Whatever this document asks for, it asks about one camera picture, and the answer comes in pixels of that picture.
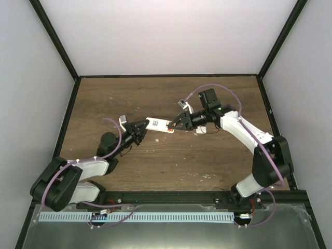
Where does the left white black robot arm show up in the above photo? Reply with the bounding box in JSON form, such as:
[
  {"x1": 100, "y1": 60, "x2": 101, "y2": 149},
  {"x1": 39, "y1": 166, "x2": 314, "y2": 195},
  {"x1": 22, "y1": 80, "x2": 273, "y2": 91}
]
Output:
[{"x1": 30, "y1": 119, "x2": 149, "y2": 212}]

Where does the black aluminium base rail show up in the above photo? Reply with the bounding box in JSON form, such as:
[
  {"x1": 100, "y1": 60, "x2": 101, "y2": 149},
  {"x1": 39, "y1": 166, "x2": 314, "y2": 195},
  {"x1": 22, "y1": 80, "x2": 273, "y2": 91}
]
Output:
[{"x1": 47, "y1": 189, "x2": 309, "y2": 212}]

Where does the white remote control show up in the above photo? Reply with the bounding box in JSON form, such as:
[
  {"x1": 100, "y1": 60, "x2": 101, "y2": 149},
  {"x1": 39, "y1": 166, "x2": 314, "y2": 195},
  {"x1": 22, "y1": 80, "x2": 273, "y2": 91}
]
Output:
[{"x1": 146, "y1": 117, "x2": 174, "y2": 133}]

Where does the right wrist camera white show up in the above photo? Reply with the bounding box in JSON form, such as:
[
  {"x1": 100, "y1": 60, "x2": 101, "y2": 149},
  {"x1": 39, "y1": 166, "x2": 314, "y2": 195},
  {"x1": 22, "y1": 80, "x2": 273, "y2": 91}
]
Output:
[{"x1": 178, "y1": 99, "x2": 193, "y2": 114}]

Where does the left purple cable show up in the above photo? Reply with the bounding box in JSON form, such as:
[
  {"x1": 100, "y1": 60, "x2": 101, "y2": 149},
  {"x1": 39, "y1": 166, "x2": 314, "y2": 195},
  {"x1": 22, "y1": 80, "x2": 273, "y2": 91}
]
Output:
[{"x1": 41, "y1": 118, "x2": 135, "y2": 230}]

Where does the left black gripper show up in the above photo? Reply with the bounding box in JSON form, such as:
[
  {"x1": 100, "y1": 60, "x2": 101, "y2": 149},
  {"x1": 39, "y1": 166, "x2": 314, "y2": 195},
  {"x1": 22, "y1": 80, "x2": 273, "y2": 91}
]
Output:
[{"x1": 112, "y1": 120, "x2": 150, "y2": 158}]

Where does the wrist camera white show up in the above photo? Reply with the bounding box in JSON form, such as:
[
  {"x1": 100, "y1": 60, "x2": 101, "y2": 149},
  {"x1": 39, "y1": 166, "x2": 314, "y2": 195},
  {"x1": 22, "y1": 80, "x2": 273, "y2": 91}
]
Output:
[
  {"x1": 119, "y1": 115, "x2": 127, "y2": 132},
  {"x1": 178, "y1": 99, "x2": 193, "y2": 114}
]

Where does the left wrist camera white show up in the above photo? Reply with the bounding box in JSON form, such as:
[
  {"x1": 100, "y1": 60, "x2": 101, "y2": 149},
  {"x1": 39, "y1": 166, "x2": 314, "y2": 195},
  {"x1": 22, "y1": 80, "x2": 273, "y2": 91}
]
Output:
[{"x1": 119, "y1": 115, "x2": 127, "y2": 132}]

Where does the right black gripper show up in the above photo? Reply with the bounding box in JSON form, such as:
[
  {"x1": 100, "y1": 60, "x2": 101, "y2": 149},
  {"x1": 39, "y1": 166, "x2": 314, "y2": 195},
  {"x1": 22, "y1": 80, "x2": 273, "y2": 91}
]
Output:
[{"x1": 170, "y1": 109, "x2": 210, "y2": 131}]

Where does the light blue slotted cable duct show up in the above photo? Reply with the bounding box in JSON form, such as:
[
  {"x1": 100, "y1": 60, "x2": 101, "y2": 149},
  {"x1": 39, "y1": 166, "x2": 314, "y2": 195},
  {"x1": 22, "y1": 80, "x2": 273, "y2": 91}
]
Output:
[{"x1": 38, "y1": 212, "x2": 234, "y2": 223}]

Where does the white battery cover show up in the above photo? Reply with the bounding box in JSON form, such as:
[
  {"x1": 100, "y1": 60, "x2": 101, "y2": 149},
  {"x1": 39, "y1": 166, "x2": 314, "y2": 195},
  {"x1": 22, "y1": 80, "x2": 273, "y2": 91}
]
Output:
[{"x1": 196, "y1": 126, "x2": 207, "y2": 134}]

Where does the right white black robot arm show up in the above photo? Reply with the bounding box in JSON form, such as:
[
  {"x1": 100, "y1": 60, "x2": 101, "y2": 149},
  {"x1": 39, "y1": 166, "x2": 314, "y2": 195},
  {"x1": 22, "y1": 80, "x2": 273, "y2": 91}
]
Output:
[{"x1": 168, "y1": 88, "x2": 294, "y2": 209}]

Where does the black enclosure frame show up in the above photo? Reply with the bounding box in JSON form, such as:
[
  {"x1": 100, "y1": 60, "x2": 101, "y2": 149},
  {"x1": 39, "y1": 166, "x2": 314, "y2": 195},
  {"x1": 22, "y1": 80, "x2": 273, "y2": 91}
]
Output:
[{"x1": 14, "y1": 0, "x2": 328, "y2": 249}]

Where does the grey metal front plate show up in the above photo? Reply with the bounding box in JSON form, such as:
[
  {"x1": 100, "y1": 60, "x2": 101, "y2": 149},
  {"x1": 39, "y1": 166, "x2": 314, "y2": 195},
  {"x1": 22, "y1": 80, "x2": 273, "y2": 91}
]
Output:
[{"x1": 22, "y1": 204, "x2": 319, "y2": 248}]

